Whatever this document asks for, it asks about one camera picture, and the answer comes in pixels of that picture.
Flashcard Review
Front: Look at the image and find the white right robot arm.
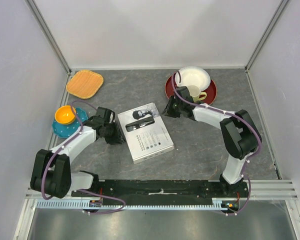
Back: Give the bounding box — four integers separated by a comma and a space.
162, 87, 262, 197

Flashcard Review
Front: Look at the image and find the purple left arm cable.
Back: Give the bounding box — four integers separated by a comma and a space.
41, 100, 127, 215

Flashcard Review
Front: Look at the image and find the woven orange tray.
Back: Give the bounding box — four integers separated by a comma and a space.
66, 69, 104, 100

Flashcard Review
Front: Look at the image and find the red round plate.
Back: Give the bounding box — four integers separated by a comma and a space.
164, 76, 217, 105

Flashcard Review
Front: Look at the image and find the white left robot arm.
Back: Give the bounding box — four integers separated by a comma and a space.
30, 107, 125, 200

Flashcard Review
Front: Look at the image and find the white ceramic bowl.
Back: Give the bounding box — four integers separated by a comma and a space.
174, 66, 211, 91

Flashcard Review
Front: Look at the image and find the light blue cable duct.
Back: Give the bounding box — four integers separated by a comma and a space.
35, 199, 228, 211

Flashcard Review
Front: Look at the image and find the teal dotted plate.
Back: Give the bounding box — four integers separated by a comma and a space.
52, 107, 88, 139

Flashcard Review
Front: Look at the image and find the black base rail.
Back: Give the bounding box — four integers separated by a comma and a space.
71, 178, 251, 207

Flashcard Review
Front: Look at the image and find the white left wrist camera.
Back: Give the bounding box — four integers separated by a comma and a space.
109, 112, 115, 124

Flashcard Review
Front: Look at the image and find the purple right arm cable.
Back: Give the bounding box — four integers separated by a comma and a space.
171, 70, 263, 217

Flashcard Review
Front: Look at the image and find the orange small bowl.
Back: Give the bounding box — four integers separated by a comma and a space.
54, 105, 77, 125

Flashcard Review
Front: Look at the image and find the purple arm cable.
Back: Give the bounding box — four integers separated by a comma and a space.
41, 100, 127, 215
171, 70, 263, 217

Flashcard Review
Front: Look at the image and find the light green mug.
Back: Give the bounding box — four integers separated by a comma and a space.
187, 85, 207, 102

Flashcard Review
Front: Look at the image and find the white cardboard box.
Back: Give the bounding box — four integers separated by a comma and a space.
117, 102, 175, 164

